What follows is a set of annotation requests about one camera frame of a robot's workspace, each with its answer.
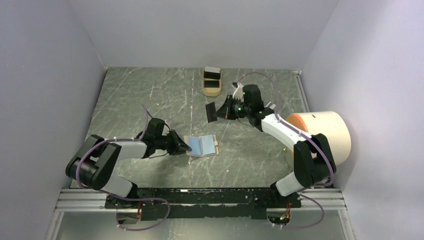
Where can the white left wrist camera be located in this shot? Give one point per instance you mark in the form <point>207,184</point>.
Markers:
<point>168,125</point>

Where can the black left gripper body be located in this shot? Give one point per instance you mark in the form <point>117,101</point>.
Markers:
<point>166,141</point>

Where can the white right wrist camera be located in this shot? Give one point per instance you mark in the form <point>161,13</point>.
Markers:
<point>238,93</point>

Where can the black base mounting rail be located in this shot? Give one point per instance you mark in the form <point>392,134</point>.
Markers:
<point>191,203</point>

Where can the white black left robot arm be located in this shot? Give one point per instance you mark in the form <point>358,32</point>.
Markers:
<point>93,164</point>

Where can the black card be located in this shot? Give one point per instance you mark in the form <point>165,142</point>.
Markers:
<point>211,112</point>
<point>212,84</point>

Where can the beige leather card holder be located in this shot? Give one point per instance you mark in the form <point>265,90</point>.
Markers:
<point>202,146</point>

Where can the stack of cards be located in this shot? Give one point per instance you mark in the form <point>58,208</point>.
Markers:
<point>212,73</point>

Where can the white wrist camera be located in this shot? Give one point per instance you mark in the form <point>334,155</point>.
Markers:
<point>168,125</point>
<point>238,93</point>

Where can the black card lying in tray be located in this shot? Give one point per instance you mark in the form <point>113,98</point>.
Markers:
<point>212,84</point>

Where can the beige oval plastic tray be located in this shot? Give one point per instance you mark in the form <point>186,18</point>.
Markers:
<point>211,92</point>

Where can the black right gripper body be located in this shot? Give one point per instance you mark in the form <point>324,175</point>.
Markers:
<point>238,108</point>

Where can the white plastic clip device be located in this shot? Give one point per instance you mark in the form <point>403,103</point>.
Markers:
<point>270,106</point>

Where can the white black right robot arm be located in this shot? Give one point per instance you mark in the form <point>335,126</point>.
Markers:
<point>313,161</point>

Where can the aluminium frame rail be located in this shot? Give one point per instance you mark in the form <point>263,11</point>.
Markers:
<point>80,200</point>

